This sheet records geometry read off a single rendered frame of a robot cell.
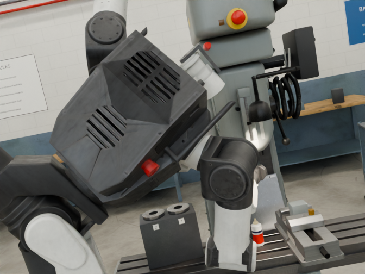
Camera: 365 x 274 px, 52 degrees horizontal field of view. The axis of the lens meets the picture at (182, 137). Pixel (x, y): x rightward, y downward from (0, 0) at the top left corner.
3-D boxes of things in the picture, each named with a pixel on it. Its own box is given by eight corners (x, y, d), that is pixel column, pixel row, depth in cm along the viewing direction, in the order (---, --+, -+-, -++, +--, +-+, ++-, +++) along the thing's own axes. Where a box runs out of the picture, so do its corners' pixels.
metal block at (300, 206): (309, 218, 141) (307, 203, 140) (294, 221, 141) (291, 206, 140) (304, 213, 146) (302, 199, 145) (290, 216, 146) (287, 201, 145)
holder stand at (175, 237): (204, 256, 145) (195, 209, 141) (149, 270, 143) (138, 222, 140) (199, 243, 157) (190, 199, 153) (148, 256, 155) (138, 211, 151)
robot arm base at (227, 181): (238, 217, 79) (257, 174, 74) (183, 193, 82) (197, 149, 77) (248, 184, 93) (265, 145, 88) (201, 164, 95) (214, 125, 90)
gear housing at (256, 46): (276, 56, 121) (271, 25, 120) (202, 71, 122) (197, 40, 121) (256, 60, 154) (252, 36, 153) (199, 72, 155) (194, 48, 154)
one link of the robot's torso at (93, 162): (115, 237, 64) (251, 95, 70) (-2, 112, 72) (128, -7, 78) (144, 238, 93) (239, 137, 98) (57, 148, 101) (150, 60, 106)
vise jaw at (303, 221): (325, 225, 135) (323, 216, 134) (291, 232, 135) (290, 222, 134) (318, 219, 141) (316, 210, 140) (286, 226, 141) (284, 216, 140)
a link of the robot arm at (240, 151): (247, 219, 81) (251, 163, 76) (207, 212, 84) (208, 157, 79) (255, 193, 91) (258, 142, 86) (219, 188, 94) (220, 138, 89)
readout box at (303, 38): (322, 75, 154) (315, 24, 151) (301, 80, 155) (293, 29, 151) (307, 75, 174) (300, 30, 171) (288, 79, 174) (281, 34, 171)
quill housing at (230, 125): (282, 149, 130) (268, 58, 125) (224, 160, 131) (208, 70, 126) (270, 140, 149) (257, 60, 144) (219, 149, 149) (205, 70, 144)
